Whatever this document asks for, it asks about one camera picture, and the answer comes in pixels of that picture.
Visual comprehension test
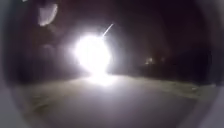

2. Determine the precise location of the street lamp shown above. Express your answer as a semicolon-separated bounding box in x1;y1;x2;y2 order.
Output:
73;23;115;84

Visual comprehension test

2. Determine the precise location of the grey asphalt road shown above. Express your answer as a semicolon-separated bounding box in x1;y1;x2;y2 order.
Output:
19;74;204;128

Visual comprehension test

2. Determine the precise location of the pale roadside verge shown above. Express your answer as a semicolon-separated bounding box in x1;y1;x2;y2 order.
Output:
124;75;214;101
14;79;88;116

